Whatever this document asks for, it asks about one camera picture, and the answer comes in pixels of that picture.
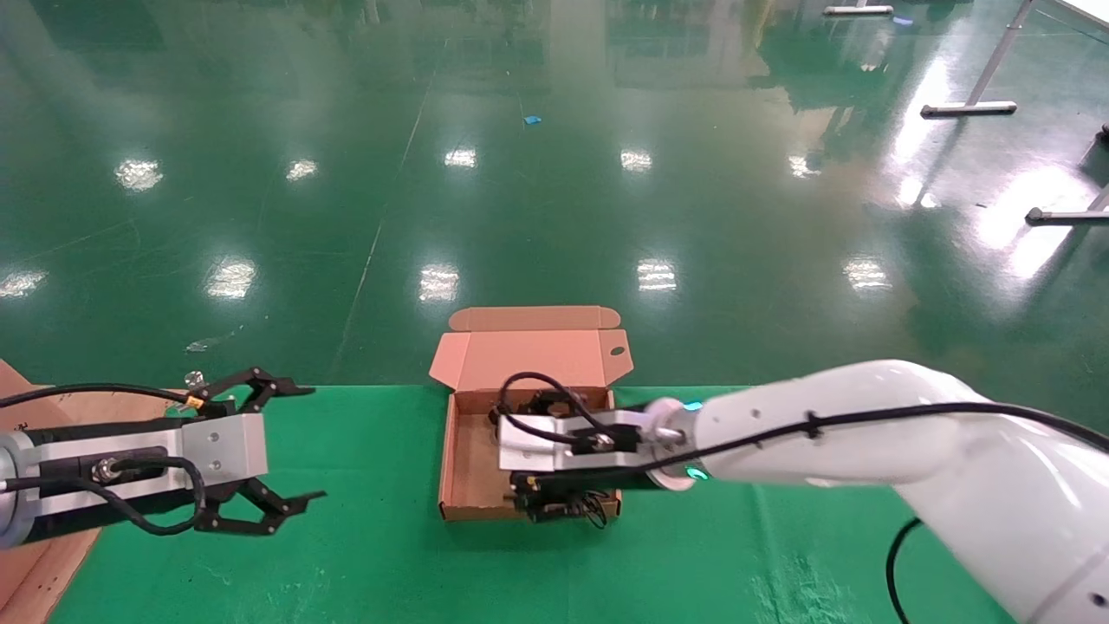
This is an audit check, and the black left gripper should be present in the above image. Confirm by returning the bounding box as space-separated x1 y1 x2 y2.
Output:
33 367 328 545

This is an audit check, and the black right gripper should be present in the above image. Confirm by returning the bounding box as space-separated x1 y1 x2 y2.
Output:
496 390 659 525

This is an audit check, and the black wired mouse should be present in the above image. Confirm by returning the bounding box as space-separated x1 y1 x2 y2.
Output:
572 490 612 531

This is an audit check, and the open flat cardboard box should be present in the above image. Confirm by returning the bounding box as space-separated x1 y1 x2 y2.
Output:
428 305 633 523

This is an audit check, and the clear plastic scrap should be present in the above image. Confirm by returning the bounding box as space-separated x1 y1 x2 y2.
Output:
185 325 245 354

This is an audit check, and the green table cloth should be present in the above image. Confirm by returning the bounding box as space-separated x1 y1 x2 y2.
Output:
48 384 1036 624

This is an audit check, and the white desk top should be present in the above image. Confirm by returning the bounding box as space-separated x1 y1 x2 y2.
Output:
1044 0 1109 34

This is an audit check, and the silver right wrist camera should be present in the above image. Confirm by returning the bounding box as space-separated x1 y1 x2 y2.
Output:
496 409 685 476

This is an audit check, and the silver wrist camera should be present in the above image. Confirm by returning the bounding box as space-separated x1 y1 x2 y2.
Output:
496 409 685 476
17 414 265 512

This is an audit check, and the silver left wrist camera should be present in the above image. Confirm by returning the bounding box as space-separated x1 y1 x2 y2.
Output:
17 414 265 512

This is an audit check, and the black cable with yellow tag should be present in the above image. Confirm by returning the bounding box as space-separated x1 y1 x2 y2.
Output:
0 381 209 410

